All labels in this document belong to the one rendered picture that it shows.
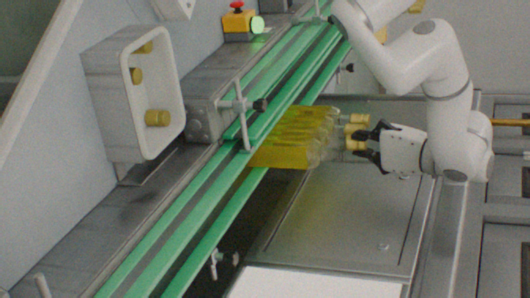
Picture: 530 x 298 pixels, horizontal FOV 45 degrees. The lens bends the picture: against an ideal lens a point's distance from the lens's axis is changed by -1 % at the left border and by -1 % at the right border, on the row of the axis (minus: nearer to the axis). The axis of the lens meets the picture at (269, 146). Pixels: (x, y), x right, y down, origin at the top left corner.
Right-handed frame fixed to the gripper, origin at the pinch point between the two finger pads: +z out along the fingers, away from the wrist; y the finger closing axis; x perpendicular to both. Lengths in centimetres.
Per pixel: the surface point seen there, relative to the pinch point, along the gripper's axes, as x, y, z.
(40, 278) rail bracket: 81, 22, 0
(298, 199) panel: 9.1, -12.4, 12.7
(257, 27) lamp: -17.8, 18.7, 38.1
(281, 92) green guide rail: -6.9, 6.2, 25.1
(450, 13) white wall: -552, -148, 183
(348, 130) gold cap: -3.2, 0.9, 4.9
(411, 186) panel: -5.7, -12.4, -8.9
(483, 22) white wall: -561, -159, 150
